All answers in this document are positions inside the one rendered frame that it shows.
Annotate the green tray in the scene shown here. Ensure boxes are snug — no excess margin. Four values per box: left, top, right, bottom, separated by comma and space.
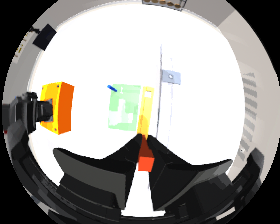
107, 83, 141, 132

